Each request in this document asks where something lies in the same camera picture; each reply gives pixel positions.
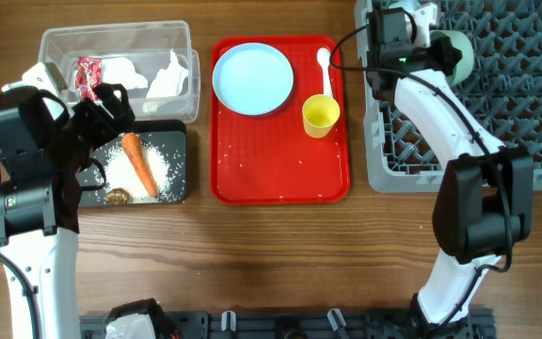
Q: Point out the yellow plastic cup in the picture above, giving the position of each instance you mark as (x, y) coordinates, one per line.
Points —
(320, 113)

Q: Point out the grey dishwasher rack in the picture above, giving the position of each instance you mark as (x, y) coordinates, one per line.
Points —
(503, 92)

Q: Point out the pile of white rice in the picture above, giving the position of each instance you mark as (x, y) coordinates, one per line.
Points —
(120, 172)

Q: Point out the light blue plate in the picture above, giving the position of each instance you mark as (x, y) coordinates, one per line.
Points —
(253, 79)

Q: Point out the brown food scrap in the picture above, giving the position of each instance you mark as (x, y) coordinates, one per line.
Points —
(117, 196)

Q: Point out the black food waste tray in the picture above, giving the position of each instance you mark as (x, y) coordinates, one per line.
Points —
(177, 141)

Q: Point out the light blue bowl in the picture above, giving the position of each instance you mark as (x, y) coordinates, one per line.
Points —
(407, 5)

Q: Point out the red serving tray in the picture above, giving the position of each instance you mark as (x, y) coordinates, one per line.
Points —
(270, 159)

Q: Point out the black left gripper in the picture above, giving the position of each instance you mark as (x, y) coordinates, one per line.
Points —
(103, 127)

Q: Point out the orange carrot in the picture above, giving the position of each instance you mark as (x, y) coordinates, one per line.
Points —
(132, 147)

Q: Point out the crumpled white tissue left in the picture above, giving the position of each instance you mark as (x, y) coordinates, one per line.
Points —
(121, 70)

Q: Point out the red snack wrapper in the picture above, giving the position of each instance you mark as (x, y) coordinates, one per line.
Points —
(89, 74)

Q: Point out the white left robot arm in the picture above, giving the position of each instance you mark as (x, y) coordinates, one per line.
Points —
(39, 193)

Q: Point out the clear plastic waste bin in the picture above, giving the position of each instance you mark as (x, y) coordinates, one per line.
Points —
(146, 44)

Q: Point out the white plastic spoon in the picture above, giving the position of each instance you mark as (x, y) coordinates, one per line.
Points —
(323, 59)

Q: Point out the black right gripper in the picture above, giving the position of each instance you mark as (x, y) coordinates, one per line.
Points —
(443, 56)

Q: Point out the green bowl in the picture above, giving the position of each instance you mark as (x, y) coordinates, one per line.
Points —
(460, 41)

